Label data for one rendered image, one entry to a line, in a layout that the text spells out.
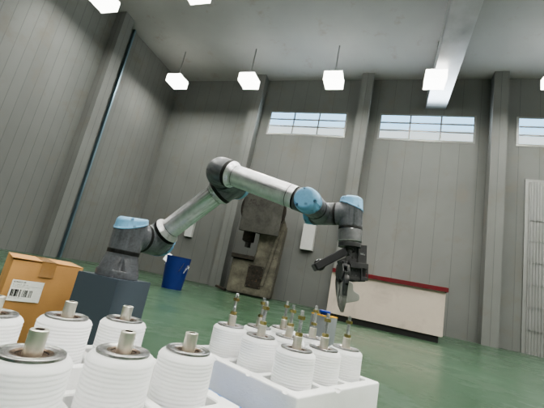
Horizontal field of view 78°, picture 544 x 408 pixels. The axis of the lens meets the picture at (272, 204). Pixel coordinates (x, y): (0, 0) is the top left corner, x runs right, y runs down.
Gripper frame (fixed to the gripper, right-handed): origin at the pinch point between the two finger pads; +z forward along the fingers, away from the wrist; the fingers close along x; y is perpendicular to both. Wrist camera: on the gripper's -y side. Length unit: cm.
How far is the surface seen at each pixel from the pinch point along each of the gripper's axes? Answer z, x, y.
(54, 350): 8, -55, -55
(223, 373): 17.9, -13.9, -32.6
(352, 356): 12.2, -8.7, 1.4
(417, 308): -2, 404, 253
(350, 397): 20.4, -15.4, -1.2
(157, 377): 13, -43, -43
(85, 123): -333, 657, -415
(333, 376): 16.1, -15.7, -5.7
